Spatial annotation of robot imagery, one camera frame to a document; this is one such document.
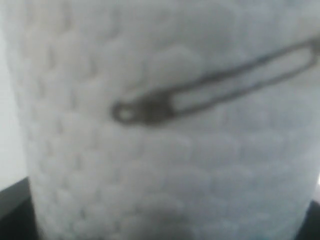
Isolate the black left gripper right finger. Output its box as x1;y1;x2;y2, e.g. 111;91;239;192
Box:
298;200;320;240

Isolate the white printed paper towel roll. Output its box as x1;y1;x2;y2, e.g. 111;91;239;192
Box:
0;0;320;240

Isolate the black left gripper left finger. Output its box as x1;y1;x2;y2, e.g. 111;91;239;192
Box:
0;177;39;240

